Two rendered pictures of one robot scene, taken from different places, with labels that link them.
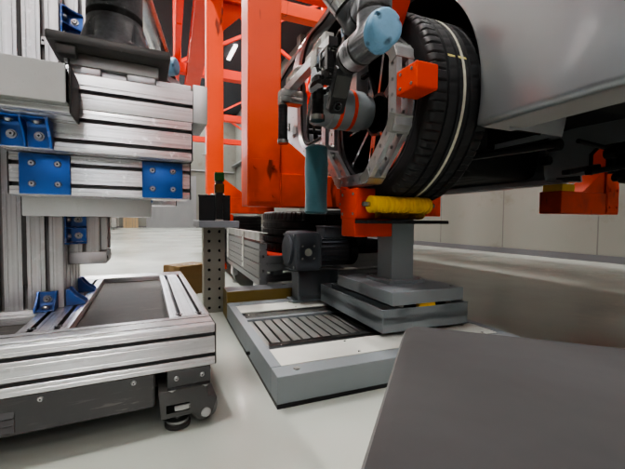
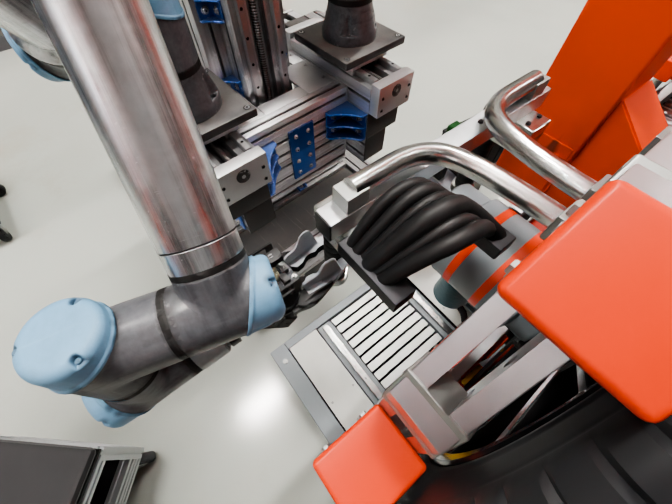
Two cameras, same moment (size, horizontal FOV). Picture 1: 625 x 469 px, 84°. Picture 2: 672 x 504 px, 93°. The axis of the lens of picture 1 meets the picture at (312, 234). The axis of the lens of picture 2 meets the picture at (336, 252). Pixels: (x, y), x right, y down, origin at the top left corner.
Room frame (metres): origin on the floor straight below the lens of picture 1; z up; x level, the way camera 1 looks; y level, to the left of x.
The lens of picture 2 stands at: (0.97, -0.27, 1.26)
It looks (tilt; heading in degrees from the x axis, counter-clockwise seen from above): 58 degrees down; 74
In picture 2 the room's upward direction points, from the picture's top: straight up
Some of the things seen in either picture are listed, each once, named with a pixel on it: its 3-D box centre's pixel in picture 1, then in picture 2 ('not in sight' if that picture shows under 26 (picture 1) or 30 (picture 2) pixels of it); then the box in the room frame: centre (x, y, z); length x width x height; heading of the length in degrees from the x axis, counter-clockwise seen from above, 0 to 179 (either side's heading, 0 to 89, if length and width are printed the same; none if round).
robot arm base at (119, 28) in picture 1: (115, 40); (179, 83); (0.83, 0.46, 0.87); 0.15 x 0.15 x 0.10
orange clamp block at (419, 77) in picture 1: (416, 80); (366, 463); (1.00, -0.29, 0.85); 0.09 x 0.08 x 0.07; 22
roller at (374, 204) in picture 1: (399, 205); not in sight; (1.21, -0.30, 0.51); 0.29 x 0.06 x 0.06; 112
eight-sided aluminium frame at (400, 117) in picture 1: (358, 112); (534, 293); (1.29, -0.16, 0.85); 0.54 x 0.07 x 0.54; 22
